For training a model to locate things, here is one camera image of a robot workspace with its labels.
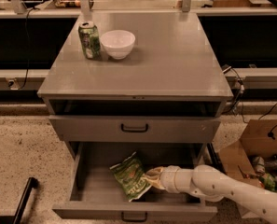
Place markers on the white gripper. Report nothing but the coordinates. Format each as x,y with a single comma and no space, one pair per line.
169,178

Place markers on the green jalapeno chip bag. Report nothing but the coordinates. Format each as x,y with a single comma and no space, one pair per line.
130,174

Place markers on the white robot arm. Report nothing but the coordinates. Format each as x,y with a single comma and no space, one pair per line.
210,184

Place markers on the open grey middle drawer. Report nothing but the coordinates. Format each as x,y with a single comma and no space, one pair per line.
96,194

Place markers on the grey drawer cabinet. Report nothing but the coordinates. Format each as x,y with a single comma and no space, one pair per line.
172,71

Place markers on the closed grey top drawer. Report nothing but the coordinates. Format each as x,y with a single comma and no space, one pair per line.
134,129

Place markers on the black floor bar right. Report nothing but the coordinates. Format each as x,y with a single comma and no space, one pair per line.
216,162

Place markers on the cardboard box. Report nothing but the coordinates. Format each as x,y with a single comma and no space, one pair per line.
259,138

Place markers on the snack packages in box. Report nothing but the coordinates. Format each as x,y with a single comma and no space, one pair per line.
265,171

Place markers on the black stand leg left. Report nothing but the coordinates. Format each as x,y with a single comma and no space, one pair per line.
32,183

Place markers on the white ceramic bowl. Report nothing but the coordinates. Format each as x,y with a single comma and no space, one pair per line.
118,44

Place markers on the green soda can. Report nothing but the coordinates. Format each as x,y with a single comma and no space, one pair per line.
89,39

